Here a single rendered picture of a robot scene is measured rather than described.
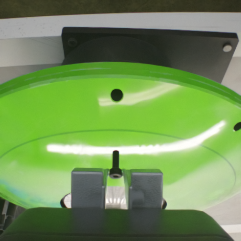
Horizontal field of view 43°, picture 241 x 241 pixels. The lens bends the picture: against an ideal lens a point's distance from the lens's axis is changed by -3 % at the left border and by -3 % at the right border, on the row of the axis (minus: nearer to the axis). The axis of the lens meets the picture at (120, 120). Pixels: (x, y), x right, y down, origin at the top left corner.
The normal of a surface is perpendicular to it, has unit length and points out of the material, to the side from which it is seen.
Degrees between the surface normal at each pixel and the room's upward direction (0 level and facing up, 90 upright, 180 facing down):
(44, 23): 90
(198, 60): 0
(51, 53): 0
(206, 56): 0
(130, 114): 24
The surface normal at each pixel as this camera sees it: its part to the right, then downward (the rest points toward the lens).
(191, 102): 0.15, 0.54
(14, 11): 0.00, 0.83
